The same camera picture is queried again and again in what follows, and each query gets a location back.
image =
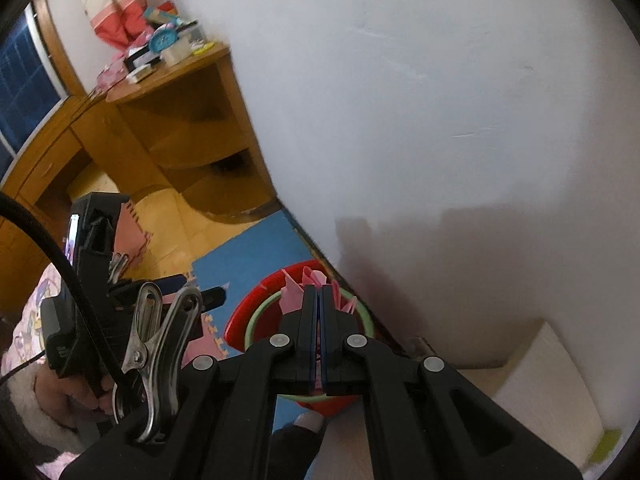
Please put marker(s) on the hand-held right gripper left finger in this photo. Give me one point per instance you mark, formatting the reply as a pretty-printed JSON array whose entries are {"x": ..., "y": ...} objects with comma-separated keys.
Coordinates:
[{"x": 312, "y": 340}]

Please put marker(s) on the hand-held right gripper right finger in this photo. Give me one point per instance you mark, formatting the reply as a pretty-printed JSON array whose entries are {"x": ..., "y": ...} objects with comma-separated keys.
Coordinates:
[{"x": 327, "y": 355}]

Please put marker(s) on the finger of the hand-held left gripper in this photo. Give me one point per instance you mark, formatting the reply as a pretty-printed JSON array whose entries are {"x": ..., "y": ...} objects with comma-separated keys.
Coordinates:
[
  {"x": 170, "y": 283},
  {"x": 212, "y": 297}
]

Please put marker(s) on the red bin with green rim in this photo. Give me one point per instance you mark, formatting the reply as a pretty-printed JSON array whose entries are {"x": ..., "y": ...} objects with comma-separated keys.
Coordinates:
[{"x": 327, "y": 404}]

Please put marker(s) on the person's left forearm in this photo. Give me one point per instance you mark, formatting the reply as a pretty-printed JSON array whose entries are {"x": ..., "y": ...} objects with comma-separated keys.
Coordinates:
[{"x": 25, "y": 410}]

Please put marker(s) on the person's left hand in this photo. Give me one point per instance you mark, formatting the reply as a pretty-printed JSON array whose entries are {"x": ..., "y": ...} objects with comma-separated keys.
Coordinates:
[{"x": 70, "y": 400}]

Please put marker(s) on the metal spring clamp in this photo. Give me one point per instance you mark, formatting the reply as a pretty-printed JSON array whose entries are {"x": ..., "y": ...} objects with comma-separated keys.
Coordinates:
[
  {"x": 165, "y": 340},
  {"x": 119, "y": 266}
]

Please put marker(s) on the red plastic basin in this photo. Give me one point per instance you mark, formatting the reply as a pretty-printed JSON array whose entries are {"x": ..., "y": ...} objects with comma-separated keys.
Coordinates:
[{"x": 236, "y": 320}]

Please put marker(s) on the pink foam mat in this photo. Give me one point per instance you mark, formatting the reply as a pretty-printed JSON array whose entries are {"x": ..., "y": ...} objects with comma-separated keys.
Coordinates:
[
  {"x": 131, "y": 240},
  {"x": 212, "y": 345}
]

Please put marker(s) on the blue foam mat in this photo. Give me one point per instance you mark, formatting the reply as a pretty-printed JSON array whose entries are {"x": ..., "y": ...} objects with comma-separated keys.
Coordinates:
[{"x": 250, "y": 255}]

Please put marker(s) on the pink printed blanket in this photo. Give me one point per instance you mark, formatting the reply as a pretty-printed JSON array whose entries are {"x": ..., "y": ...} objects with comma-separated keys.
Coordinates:
[{"x": 30, "y": 320}]

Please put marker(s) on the person's foot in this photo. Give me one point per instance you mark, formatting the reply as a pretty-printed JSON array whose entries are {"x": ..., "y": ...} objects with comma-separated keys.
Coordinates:
[{"x": 295, "y": 445}]

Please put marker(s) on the wooden corner desk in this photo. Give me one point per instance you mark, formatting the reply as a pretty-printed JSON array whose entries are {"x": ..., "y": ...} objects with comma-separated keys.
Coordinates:
[{"x": 190, "y": 125}]

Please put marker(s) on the window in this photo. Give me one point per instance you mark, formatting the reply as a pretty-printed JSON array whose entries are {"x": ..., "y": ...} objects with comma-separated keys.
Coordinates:
[{"x": 25, "y": 75}]

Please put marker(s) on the black and white flat device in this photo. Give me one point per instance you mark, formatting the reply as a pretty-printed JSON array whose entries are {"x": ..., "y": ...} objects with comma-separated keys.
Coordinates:
[{"x": 141, "y": 67}]

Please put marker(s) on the white box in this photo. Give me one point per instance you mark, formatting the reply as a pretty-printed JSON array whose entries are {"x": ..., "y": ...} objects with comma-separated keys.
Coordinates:
[{"x": 177, "y": 54}]

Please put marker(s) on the blue alarm clock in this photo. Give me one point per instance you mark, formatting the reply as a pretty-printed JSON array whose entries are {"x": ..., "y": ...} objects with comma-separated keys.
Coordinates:
[{"x": 164, "y": 40}]

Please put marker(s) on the colourful box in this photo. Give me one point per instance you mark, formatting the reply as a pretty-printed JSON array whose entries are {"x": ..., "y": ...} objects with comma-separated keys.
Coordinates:
[{"x": 160, "y": 12}]

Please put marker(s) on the white and red curtain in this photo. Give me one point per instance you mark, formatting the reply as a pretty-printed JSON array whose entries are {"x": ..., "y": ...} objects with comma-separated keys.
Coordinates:
[{"x": 112, "y": 5}]

